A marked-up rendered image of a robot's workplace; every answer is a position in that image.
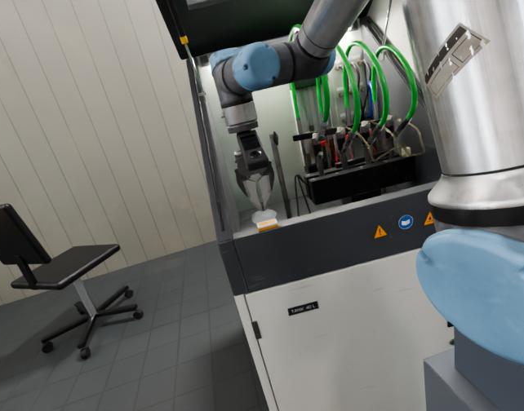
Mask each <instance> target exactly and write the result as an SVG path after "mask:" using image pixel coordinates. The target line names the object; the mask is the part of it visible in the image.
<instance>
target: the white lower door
mask: <svg viewBox="0 0 524 411"><path fill-rule="evenodd" d="M421 249H422V247H420V248H418V249H414V250H408V251H405V252H402V253H399V254H393V255H389V256H387V257H383V258H380V259H374V260H371V261H368V262H364V263H359V264H356V265H353V266H349V267H343V268H341V269H337V270H334V271H330V272H325V273H322V274H318V275H315V276H309V277H306V278H303V279H299V280H296V281H291V282H287V283H284V284H280V285H275V286H272V287H268V288H265V289H260V290H257V291H253V292H249V291H248V292H247V293H246V294H245V297H246V302H247V305H248V307H249V311H250V314H251V319H252V322H251V324H252V328H253V330H254V333H255V338H256V340H257V339H258V341H259V344H260V349H261V351H262V355H263V357H264V362H265V365H266V369H267V371H268V374H269V379H270V382H271V385H272V388H273V393H274V395H275V399H276V401H277V405H278V409H279V411H426V399H425V386H424V359H426V358H428V357H430V356H434V355H436V354H438V353H440V352H443V351H446V350H448V349H451V348H452V347H455V341H454V325H453V324H451V323H450V322H449V321H447V320H446V319H445V318H444V317H443V316H442V315H441V314H440V313H439V312H438V311H437V309H436V308H435V307H434V306H433V305H432V304H431V302H430V301H429V299H428V298H427V296H426V294H425V293H424V291H423V289H422V287H421V285H420V282H419V279H418V276H417V273H416V266H415V262H416V257H417V254H418V252H419V251H420V250H421Z"/></svg>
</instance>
